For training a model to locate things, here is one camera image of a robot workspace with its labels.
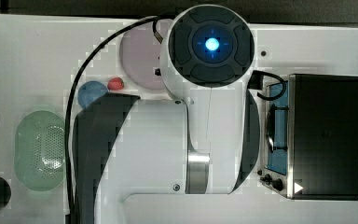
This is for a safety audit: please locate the red round toy fruit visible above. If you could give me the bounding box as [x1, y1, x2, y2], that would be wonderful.
[107, 77, 125, 91]

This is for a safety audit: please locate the blue bowl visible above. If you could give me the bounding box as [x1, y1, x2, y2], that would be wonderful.
[77, 81, 108, 108]

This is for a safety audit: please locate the black silver toaster oven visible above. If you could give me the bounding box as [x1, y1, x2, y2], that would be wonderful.
[258, 74, 358, 201]

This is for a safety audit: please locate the pale purple round plate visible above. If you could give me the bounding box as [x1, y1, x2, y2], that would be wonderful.
[119, 22, 165, 91]

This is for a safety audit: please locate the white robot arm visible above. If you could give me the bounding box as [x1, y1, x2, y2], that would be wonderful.
[66, 5, 260, 224]

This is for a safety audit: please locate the green plastic strainer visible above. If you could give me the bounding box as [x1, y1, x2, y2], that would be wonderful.
[14, 110, 65, 191]

